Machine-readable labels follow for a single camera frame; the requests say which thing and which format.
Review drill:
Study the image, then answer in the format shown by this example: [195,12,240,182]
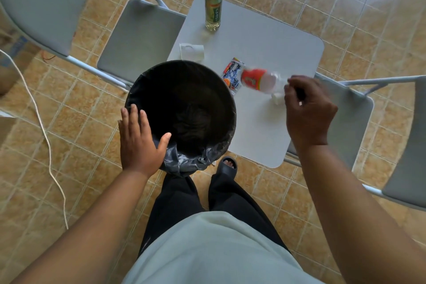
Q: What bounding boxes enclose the black trash bin with bag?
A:
[125,60,237,178]

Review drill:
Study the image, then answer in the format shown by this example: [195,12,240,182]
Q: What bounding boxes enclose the light grey shirt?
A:
[121,211,325,284]

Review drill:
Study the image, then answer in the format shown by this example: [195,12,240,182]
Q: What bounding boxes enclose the person's right forearm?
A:
[294,144,426,284]

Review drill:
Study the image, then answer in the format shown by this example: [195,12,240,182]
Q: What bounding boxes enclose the white folding chair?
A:
[284,72,426,212]
[0,0,186,93]

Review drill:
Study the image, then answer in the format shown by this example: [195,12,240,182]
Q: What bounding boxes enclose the clear red label plastic bottle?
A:
[241,68,289,95]

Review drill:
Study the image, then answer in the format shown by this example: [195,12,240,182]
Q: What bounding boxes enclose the green tea bottle yellow cap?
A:
[205,0,223,32]

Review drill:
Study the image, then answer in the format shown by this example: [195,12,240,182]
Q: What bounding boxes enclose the person's left hand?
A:
[118,104,172,179]

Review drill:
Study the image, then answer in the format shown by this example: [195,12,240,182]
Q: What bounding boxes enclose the white folded tissue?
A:
[179,43,205,63]

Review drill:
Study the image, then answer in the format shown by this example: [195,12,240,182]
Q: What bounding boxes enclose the blue orange snack packet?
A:
[221,57,246,96]

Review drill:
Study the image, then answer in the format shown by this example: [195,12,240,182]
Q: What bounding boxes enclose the white cable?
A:
[0,49,69,230]

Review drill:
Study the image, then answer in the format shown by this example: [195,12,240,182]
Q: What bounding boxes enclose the black trousers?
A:
[138,172,290,258]

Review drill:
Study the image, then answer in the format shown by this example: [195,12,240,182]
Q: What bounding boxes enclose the person's left forearm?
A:
[12,168,157,284]

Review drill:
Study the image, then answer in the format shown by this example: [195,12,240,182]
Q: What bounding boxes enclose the person's right hand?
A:
[284,76,339,152]

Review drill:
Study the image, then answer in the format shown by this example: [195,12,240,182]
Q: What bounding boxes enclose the black sandal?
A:
[216,156,238,180]

